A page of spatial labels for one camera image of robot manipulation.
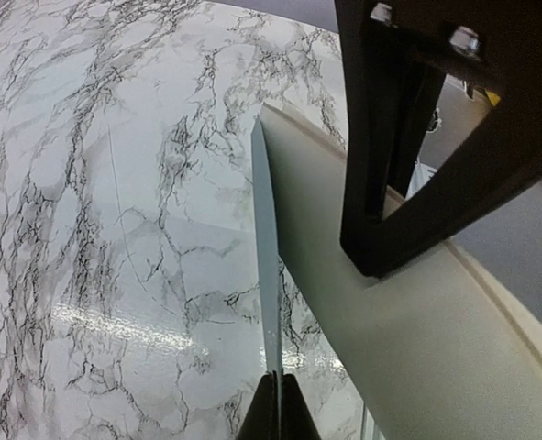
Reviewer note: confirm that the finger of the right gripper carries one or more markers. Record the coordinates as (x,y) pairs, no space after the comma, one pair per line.
(444,102)

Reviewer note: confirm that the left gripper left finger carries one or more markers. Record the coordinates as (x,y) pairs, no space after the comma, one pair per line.
(262,420)

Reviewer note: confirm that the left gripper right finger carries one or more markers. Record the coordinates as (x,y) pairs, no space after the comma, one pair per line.
(296,420)

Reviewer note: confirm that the beige letter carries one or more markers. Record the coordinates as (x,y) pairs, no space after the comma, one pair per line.
(439,349)

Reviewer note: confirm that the blue-grey envelope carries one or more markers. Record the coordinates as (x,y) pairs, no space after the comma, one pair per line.
(266,251)

